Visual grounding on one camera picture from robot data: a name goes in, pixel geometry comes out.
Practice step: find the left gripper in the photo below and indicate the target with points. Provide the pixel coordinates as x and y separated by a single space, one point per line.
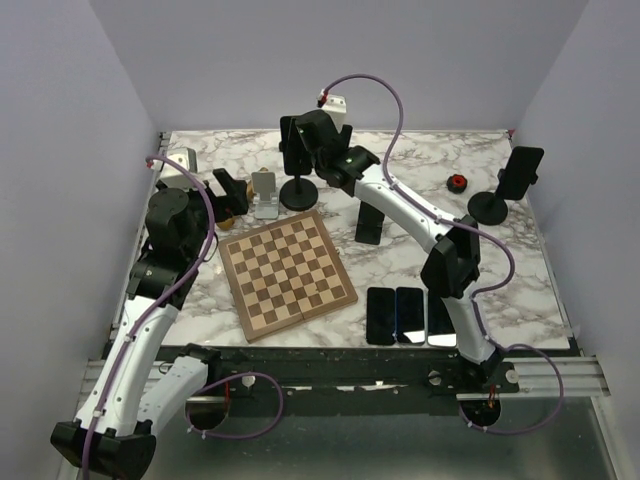
234 202

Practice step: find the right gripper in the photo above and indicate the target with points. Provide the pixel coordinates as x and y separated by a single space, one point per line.
344 135

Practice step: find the phone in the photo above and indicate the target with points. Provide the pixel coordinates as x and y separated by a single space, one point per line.
410 316
296 159
380 316
440 330

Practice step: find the black tall round-base stand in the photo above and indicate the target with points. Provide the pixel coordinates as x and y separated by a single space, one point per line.
298 193

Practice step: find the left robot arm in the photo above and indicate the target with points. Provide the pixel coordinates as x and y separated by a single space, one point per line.
115 431

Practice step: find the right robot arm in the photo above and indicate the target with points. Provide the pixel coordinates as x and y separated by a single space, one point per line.
452 244

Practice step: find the white phone stand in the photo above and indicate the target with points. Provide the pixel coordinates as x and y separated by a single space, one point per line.
266 196

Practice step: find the black folding phone stand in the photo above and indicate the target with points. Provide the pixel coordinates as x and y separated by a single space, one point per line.
369 225

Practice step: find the black right round-base stand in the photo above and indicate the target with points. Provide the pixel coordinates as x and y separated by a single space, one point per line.
520 172

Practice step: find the wooden chessboard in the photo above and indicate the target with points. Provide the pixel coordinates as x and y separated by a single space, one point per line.
284 274

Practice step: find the black red knob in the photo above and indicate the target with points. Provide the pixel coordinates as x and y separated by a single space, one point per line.
456 183

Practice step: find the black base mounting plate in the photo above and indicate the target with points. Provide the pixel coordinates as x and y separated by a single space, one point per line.
359 381

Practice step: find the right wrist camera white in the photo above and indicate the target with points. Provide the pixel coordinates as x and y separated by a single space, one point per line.
335 106

